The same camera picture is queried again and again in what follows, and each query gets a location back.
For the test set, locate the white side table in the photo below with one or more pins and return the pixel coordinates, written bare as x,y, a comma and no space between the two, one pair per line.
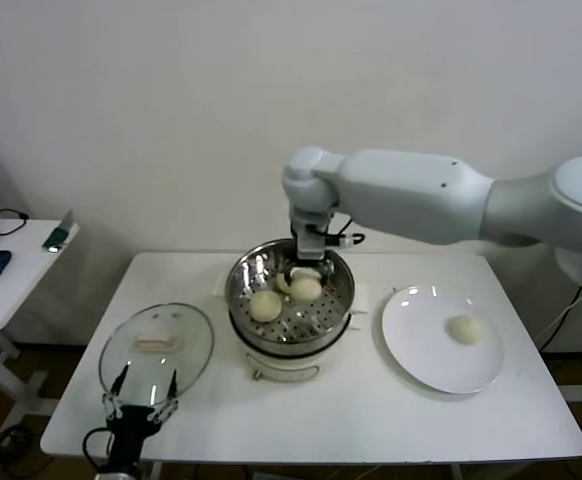
16,300

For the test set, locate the white steamed baozi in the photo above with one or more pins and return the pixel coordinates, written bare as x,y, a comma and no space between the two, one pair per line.
282,284
266,306
305,289
465,330

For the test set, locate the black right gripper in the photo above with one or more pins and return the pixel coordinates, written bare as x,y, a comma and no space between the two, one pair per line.
321,264

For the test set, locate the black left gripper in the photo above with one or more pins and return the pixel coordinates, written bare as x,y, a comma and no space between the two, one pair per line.
131,430

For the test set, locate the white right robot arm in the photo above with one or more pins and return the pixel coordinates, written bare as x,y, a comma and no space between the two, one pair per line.
411,195

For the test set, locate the green circuit board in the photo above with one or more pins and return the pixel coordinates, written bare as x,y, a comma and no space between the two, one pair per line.
56,242

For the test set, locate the stainless steel steamer basket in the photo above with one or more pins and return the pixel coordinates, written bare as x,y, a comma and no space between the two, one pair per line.
241,285

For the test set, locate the white round plate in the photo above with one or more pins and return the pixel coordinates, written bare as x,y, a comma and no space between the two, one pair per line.
421,340

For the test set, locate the round glass pot lid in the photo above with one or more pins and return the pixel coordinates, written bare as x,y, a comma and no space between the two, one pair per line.
186,350

